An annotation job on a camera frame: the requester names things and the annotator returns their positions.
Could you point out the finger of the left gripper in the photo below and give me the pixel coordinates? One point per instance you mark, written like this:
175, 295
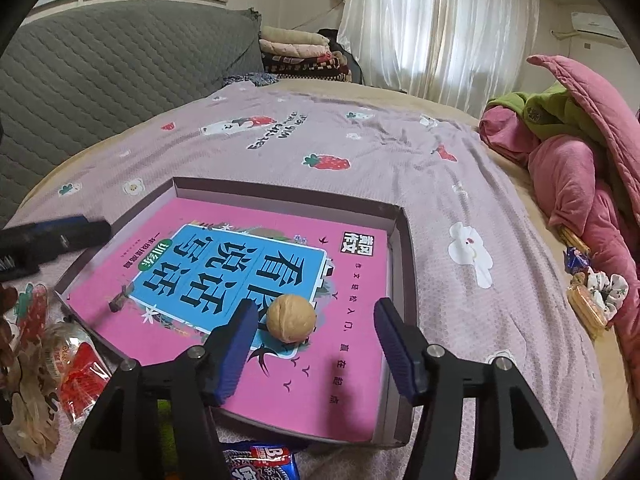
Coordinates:
27, 247

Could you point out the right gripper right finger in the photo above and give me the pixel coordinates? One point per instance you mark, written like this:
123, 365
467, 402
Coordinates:
513, 437

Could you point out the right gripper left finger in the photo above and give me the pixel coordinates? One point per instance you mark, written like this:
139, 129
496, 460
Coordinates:
120, 438

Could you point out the red white snack bag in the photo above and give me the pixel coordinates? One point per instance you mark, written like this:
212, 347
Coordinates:
31, 313
79, 373

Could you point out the blue oreo cookie packet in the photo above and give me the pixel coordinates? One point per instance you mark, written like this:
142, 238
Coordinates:
248, 460

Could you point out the walnut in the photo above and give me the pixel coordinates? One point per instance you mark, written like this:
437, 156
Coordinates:
291, 319

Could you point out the yellow wafer snack packet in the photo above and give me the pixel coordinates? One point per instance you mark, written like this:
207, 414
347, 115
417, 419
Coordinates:
589, 313

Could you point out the strawberry print purple bedsheet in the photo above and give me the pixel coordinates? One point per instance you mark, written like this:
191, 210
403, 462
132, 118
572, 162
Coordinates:
486, 285

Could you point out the grey quilted headboard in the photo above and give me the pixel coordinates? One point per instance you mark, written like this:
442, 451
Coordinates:
75, 78

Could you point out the floral white scrunchie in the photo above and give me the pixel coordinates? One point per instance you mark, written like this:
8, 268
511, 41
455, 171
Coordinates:
607, 292

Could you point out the small blue candy wrapper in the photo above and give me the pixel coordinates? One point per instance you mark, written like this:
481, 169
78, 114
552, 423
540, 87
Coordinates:
575, 261

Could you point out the pink and blue book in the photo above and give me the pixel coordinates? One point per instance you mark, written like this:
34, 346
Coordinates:
180, 271

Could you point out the pink quilt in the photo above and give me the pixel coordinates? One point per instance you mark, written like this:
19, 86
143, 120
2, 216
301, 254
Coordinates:
592, 191

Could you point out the stack of folded blankets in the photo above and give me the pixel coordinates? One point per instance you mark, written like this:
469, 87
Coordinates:
291, 53

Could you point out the green blanket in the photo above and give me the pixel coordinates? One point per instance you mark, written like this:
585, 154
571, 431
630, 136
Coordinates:
551, 113

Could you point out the white sheer curtain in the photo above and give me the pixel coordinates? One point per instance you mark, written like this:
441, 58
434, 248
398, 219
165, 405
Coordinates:
460, 53

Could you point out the white air conditioner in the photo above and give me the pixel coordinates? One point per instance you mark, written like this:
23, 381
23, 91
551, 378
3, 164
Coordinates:
597, 26

